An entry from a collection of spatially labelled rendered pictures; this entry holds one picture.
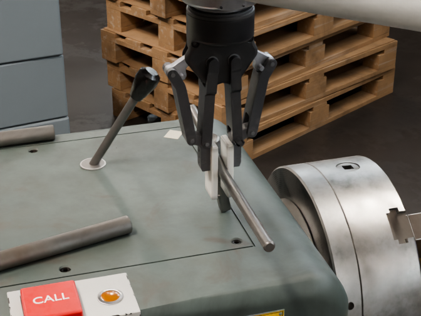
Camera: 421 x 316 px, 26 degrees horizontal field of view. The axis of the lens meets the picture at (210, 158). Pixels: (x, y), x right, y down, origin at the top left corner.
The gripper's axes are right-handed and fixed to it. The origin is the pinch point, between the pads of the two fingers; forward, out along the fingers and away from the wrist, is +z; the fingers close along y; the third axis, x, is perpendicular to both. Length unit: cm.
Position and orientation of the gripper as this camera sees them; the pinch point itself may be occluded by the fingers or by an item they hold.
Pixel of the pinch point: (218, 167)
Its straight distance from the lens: 108.6
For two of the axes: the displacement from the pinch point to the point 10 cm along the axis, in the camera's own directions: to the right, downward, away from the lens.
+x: -2.8, -4.4, 8.5
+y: 9.6, -1.3, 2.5
